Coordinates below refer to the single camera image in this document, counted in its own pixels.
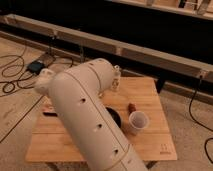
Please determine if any wooden table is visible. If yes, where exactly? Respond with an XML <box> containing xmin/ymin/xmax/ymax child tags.
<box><xmin>26</xmin><ymin>77</ymin><xmax>177</xmax><ymax>169</ymax></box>

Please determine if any clear plastic cup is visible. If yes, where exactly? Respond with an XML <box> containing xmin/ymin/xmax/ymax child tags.
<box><xmin>128</xmin><ymin>111</ymin><xmax>149</xmax><ymax>135</ymax></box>

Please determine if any black cable on left floor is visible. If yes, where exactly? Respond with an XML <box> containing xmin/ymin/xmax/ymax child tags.
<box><xmin>0</xmin><ymin>44</ymin><xmax>75</xmax><ymax>144</ymax></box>

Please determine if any small white bottle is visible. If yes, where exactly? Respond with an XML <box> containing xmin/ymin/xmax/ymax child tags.
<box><xmin>111</xmin><ymin>65</ymin><xmax>121</xmax><ymax>91</ymax></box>

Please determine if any long wooden beam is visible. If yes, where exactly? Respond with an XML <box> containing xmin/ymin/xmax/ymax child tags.
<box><xmin>0</xmin><ymin>14</ymin><xmax>213</xmax><ymax>83</ymax></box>

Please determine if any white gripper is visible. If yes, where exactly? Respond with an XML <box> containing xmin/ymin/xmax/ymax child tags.
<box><xmin>34</xmin><ymin>68</ymin><xmax>55</xmax><ymax>95</ymax></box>

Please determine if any blue power box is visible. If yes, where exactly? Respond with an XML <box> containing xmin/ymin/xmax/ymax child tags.
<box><xmin>27</xmin><ymin>61</ymin><xmax>45</xmax><ymax>74</ymax></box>

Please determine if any small brown object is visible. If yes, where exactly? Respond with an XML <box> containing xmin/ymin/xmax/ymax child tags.
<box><xmin>128</xmin><ymin>103</ymin><xmax>136</xmax><ymax>113</ymax></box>

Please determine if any black cable on right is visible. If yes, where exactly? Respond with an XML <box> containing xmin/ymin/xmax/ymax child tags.
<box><xmin>188</xmin><ymin>75</ymin><xmax>213</xmax><ymax>164</ymax></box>

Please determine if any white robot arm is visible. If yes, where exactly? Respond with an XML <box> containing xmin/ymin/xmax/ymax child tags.
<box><xmin>34</xmin><ymin>58</ymin><xmax>148</xmax><ymax>171</ymax></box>

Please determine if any black bowl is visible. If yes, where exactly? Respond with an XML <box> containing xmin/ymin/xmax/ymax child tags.
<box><xmin>106</xmin><ymin>107</ymin><xmax>121</xmax><ymax>128</ymax></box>

